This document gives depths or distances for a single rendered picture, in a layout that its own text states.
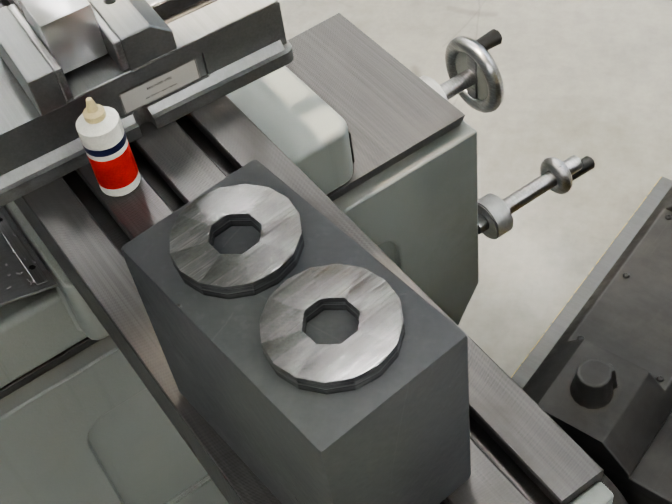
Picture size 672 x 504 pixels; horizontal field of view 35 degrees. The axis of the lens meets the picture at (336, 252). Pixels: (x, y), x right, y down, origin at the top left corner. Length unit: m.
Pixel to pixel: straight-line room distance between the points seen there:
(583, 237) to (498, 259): 0.17
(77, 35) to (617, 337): 0.68
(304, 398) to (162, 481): 0.84
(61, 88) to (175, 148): 0.12
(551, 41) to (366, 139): 1.27
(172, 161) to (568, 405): 0.50
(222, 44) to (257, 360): 0.50
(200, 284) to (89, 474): 0.70
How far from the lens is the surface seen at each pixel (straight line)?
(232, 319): 0.69
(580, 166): 1.60
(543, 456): 0.84
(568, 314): 1.53
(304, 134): 1.22
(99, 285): 0.99
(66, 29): 1.06
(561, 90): 2.43
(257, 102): 1.27
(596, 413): 1.20
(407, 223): 1.39
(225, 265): 0.70
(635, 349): 1.28
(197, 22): 1.11
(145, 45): 1.06
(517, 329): 2.00
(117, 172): 1.03
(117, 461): 1.39
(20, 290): 1.10
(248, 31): 1.11
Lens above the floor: 1.64
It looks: 50 degrees down
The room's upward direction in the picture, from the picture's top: 10 degrees counter-clockwise
